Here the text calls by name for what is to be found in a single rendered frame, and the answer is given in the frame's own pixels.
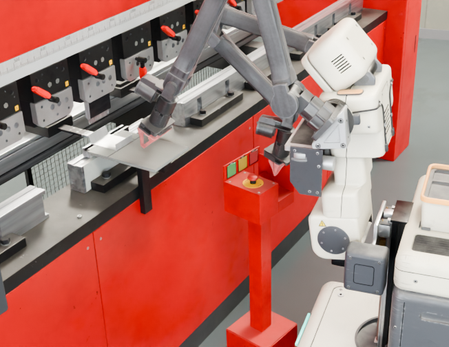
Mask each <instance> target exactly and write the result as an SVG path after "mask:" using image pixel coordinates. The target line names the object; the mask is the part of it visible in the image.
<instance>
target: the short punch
mask: <svg viewBox="0 0 449 347"><path fill-rule="evenodd" d="M84 107H85V117H86V119H88V123H89V125H90V124H92V123H94V122H95V121H97V120H99V119H100V118H102V117H104V116H106V115H108V114H109V109H110V108H111V104H110V97H109V93H108V94H106V95H104V96H102V97H100V98H98V99H96V100H95V101H92V102H91V103H86V102H84Z"/></svg>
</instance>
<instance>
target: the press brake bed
mask: <svg viewBox="0 0 449 347"><path fill-rule="evenodd" d="M386 23H387V19H386V20H385V21H383V22H382V23H380V24H379V25H378V26H377V27H375V28H373V29H372V30H371V31H370V32H368V33H367V35H368V37H369V38H370V39H371V41H372V42H373V43H374V44H375V45H376V47H377V60H378V61H379V62H380V63H381V64H384V52H385V42H386ZM263 114H265V115H269V116H274V117H276V116H277V115H275V114H274V113H273V111H272V109H271V107H270V106H269V105H267V106H266V107H265V108H263V109H261V110H260V111H259V112H258V113H256V114H255V115H253V116H252V117H251V118H249V119H248V120H246V121H245V122H243V124H241V125H240V126H238V127H237V128H235V129H234V130H233V131H232V132H230V133H228V134H227V135H226V136H224V137H223V138H221V139H220V140H219V141H218V142H216V143H215V144H213V145H212V146H210V147H209V148H208V149H206V150H205V151H203V152H202V153H201V154H200V155H198V156H196V157H195V158H194V159H193V160H191V161H190V162H188V163H187V164H186V165H184V166H183V167H181V168H180V169H179V170H178V171H176V172H175V173H173V174H172V175H170V176H169V177H168V178H166V179H165V180H163V181H162V182H161V183H159V184H158V185H156V186H155V187H154V188H153V189H151V194H152V210H151V211H149V212H148V213H146V214H143V213H141V212H140V199H137V200H136V201H135V202H133V203H131V204H130V205H129V206H128V207H126V208H125V209H123V210H122V211H121V212H119V213H118V214H116V215H115V216H114V217H113V218H111V219H110V220H108V221H107V222H106V223H104V224H103V225H101V226H100V227H99V228H97V229H96V230H94V231H93V232H91V233H90V234H89V235H87V236H86V237H85V238H83V239H82V240H81V241H79V242H78V243H76V244H75V245H74V246H72V247H71V248H70V249H68V250H67V251H66V252H64V253H62V254H61V255H60V256H58V257H57V258H56V259H54V260H53V261H51V262H50V263H49V264H47V265H46V266H44V267H43V268H42V269H41V270H39V271H38V272H36V273H35V274H34V275H32V276H31V277H29V278H28V279H27V280H26V281H24V282H22V283H21V284H20V285H18V286H17V287H16V288H14V289H13V290H11V291H10V292H9V293H7V294H6V299H7V303H8V310H7V311H6V312H4V313H3V314H1V315H0V347H199V345H201V343H202V342H203V341H204V340H205V339H206V338H207V337H208V336H209V335H210V334H211V333H212V332H213V331H214V330H215V329H216V328H217V327H218V325H219V324H220V323H221V322H222V321H223V320H224V319H225V318H226V317H227V316H228V315H229V313H230V312H231V311H232V310H233V309H234V308H235V307H236V306H237V305H238V304H239V303H240V302H241V301H242V300H243V299H244V298H245V297H246V296H247V295H248V294H249V293H250V290H249V221H248V220H245V219H243V218H241V217H238V216H236V215H234V214H231V213H229V212H226V211H225V199H224V181H223V166H224V165H226V164H228V163H229V162H231V161H233V160H235V159H236V158H238V157H240V156H242V155H243V154H245V153H247V152H248V151H251V150H252V149H254V148H256V147H257V146H260V154H263V155H264V149H265V148H267V147H268V146H269V145H272V144H273V143H274V142H275V138H276V135H277V131H278V129H276V133H275V136H273V137H272V138H267V137H265V136H261V135H257V134H255V131H256V127H257V124H258V121H259V118H260V117H261V115H263ZM318 198H319V197H317V196H308V195H303V194H299V193H298V191H297V190H296V189H295V187H294V202H293V203H292V204H290V205H289V206H288V207H286V208H285V209H283V210H281V211H280V212H279V213H277V214H276V215H274V216H273V217H272V218H271V269H272V268H273V267H274V266H275V265H276V264H277V263H278V262H279V261H280V260H281V259H282V258H283V257H284V256H285V255H286V254H287V253H288V252H289V250H290V249H291V248H292V247H293V246H294V245H295V244H296V243H297V242H298V241H299V240H300V239H301V238H302V236H303V235H304V234H305V233H306V232H307V231H308V230H309V216H310V214H311V212H312V210H313V207H314V206H315V204H316V202H317V200H318Z"/></svg>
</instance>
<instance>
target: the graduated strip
mask: <svg viewBox="0 0 449 347"><path fill-rule="evenodd" d="M172 1H175V0H151V1H149V2H147V3H144V4H142V5H140V6H137V7H135V8H132V9H130V10H128V11H125V12H123V13H120V14H117V15H116V16H114V17H111V18H108V19H106V20H104V21H101V22H99V23H96V24H94V25H91V26H90V27H87V28H85V29H82V30H79V31H78V32H75V33H73V34H70V35H68V36H65V37H63V38H61V39H58V40H56V41H53V42H51V43H49V44H47V45H44V46H42V47H39V48H37V49H35V50H32V51H30V52H27V53H25V54H22V55H21V56H18V57H15V58H13V59H10V60H9V61H6V62H4V63H1V64H0V76H3V75H4V74H7V73H9V72H11V71H14V70H16V69H19V68H20V67H23V66H25V65H27V64H30V63H32V62H34V61H37V60H39V59H42V58H43V57H46V56H48V55H50V54H53V53H55V52H58V51H59V50H62V49H64V48H67V47H69V46H71V45H74V44H75V43H78V42H80V41H83V40H85V39H88V38H90V37H91V36H94V35H96V34H99V33H101V32H104V31H106V30H108V29H110V28H113V27H115V26H117V25H120V24H122V23H124V22H126V21H129V20H131V19H133V18H136V17H138V16H140V15H142V14H145V13H147V12H149V11H152V10H154V9H156V8H159V7H161V6H163V5H165V4H167V3H170V2H172Z"/></svg>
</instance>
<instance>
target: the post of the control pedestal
mask: <svg viewBox="0 0 449 347"><path fill-rule="evenodd" d="M249 290H250V326H251V327H253V328H255V329H256V330H258V331H260V332H263V331H264V330H266V329H267V328H268V327H269V326H270V325H271V218H270V219H268V220H267V221H266V222H264V223H262V224H261V225H258V224H255V223H253V222H250V221H249Z"/></svg>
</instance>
